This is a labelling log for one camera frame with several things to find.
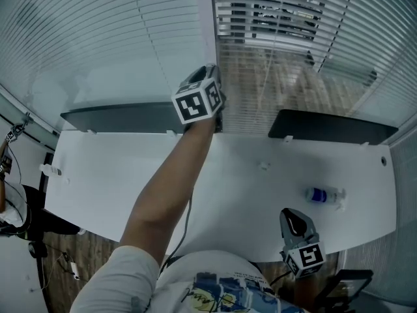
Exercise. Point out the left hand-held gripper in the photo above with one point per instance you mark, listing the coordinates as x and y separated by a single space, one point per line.
190 106

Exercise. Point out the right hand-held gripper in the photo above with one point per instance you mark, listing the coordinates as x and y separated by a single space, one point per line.
309 256

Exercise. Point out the person's right forearm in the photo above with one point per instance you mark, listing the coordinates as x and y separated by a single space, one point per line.
306 289

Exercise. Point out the person's left forearm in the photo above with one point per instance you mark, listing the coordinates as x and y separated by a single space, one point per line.
163 191

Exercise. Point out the blue label spray bottle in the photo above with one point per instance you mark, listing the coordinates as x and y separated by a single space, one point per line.
317 195

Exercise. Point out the white window mullion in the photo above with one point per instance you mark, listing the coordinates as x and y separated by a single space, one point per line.
205 18

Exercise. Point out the small white desk clip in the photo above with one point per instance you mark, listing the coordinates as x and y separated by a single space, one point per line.
264 166

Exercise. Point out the black plastic-wrapped office chair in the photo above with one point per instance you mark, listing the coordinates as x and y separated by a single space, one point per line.
358 274

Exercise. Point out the black desk divider panel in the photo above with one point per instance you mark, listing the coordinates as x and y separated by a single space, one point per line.
123 117
325 126

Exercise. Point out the person's white printed t-shirt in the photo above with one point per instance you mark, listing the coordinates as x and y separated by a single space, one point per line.
130 279

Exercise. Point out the small clear bottle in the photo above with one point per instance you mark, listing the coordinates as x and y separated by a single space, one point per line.
52 170

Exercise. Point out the white power strip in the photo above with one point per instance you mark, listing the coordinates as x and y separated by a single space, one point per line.
75 269

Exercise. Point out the white divider bracket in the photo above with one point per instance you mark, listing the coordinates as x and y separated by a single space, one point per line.
365 143
288 138
91 131
171 132

